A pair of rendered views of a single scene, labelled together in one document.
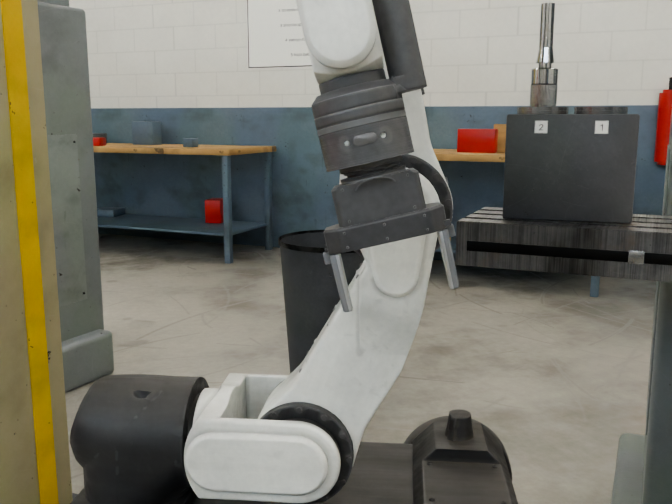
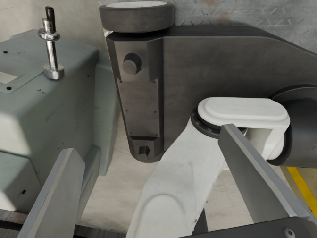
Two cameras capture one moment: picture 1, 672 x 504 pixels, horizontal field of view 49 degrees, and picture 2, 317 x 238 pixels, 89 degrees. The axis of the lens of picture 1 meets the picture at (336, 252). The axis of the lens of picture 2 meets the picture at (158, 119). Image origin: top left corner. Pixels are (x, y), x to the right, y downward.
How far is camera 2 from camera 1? 0.64 m
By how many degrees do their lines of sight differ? 41
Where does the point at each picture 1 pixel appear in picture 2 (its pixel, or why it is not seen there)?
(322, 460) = (208, 107)
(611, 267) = not seen: hidden behind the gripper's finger
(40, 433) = (299, 178)
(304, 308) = (201, 229)
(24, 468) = not seen: hidden behind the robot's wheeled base
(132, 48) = not seen: outside the picture
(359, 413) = (188, 133)
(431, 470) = (155, 131)
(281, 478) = (228, 102)
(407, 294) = (154, 195)
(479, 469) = (136, 131)
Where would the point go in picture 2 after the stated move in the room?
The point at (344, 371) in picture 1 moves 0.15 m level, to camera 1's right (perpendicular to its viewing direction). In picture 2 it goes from (199, 153) to (131, 153)
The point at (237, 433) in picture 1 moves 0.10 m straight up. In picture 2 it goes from (260, 119) to (281, 156)
